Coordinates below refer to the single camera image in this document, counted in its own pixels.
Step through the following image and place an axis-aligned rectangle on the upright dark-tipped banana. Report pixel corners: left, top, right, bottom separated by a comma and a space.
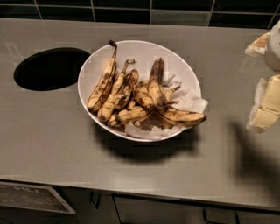
148, 58, 177, 109

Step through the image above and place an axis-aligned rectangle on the centre brown spotted banana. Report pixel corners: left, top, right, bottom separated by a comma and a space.
133, 80, 153, 109

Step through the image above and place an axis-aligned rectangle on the black cabinet handle left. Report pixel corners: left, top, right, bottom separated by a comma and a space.
89, 191, 101, 209

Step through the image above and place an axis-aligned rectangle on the white paper napkin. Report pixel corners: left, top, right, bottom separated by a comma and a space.
125, 73, 208, 142

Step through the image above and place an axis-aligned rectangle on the white bowl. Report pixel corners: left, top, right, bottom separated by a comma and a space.
77, 39, 202, 143

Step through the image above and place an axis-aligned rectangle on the round black counter hole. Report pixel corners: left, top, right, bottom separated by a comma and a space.
13, 47, 90, 91

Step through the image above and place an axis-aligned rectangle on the framed sign on cabinet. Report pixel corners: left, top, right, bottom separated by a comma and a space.
0, 181, 75, 214

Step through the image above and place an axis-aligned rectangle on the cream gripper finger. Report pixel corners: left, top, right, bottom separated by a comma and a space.
246, 74, 280, 133
244, 32, 270, 57

